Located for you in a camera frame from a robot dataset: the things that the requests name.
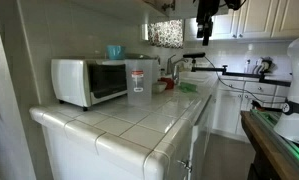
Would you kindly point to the teal cup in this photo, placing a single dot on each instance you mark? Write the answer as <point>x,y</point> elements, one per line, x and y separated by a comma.
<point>116,52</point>

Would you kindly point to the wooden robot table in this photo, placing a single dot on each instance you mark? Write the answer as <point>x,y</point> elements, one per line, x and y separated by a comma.
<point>276,158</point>

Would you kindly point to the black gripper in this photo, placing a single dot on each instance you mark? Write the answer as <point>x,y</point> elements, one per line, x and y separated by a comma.
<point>206,9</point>

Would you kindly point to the chrome kitchen faucet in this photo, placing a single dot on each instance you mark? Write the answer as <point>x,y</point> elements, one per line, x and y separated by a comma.
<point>173,68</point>

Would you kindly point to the clear plastic jug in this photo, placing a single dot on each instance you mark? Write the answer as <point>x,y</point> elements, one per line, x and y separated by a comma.
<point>139,81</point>

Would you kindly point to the white cabinets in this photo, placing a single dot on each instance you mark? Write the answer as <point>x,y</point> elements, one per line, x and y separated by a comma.
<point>236,95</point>
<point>259,19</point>

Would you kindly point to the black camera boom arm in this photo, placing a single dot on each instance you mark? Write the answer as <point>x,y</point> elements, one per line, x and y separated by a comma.
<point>260,75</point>

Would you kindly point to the white upper cabinets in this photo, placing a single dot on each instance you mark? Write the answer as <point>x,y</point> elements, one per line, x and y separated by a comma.
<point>259,19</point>

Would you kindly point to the floral window curtain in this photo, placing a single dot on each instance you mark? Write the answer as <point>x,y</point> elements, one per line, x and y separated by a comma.
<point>168,34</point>

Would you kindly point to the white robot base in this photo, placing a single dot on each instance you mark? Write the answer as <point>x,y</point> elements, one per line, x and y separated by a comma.
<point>288,124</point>

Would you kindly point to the grey bowl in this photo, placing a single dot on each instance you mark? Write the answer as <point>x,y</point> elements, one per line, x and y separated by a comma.
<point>159,87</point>

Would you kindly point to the dish rack with dishes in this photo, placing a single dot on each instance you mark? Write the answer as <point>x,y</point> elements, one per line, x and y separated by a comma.
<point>263,64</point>

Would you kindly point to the white toaster oven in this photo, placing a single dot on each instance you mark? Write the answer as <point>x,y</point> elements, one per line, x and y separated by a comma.
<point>85,82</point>

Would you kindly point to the green cloth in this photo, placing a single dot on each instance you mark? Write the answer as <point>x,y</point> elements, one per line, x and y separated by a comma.
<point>187,87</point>

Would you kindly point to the white lower cabinets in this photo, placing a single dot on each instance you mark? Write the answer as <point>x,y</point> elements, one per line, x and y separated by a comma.
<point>236,95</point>

